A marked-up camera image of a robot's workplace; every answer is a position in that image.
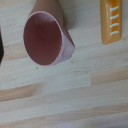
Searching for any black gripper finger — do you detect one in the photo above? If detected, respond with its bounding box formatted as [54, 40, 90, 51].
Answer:
[0, 28, 4, 65]

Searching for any pink ceramic mug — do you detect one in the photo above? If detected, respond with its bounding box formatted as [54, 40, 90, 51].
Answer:
[22, 0, 76, 67]

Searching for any orange bar with white stripes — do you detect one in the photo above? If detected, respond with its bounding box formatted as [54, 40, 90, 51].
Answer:
[99, 0, 124, 45]

